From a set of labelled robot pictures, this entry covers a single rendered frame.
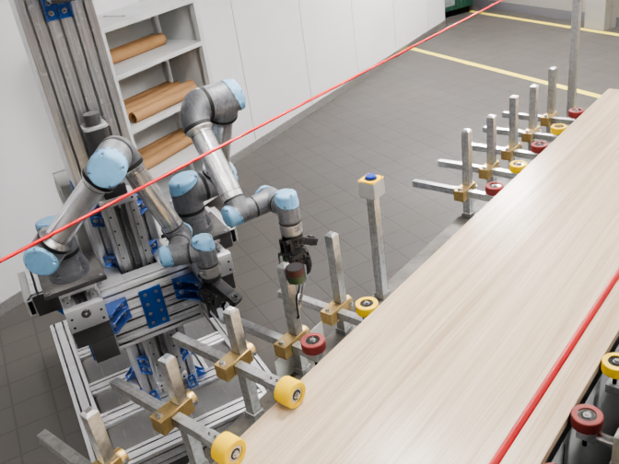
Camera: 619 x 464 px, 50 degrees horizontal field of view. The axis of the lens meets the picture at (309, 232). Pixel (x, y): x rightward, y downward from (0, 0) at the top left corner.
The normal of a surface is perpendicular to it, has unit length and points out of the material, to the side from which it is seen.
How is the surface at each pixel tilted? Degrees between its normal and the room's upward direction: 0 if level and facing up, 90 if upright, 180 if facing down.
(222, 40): 90
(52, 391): 0
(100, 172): 85
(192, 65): 90
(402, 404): 0
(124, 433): 0
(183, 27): 90
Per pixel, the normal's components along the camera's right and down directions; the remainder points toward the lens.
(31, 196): 0.84, 0.16
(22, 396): -0.13, -0.87
